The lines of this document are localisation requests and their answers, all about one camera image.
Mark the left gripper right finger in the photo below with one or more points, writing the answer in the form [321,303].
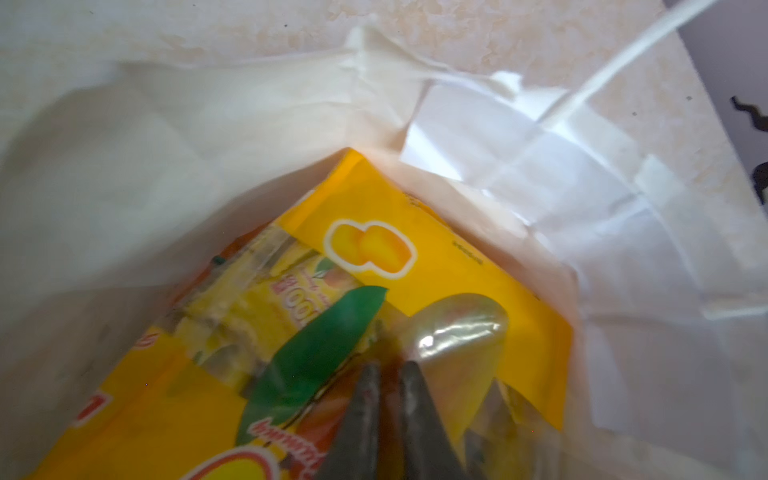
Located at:
[428,453]

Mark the yellow corn snack bag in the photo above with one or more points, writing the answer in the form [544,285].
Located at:
[249,374]

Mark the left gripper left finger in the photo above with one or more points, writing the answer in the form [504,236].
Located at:
[353,454]

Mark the white paper gift bag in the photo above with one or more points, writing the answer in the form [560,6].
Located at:
[118,196]

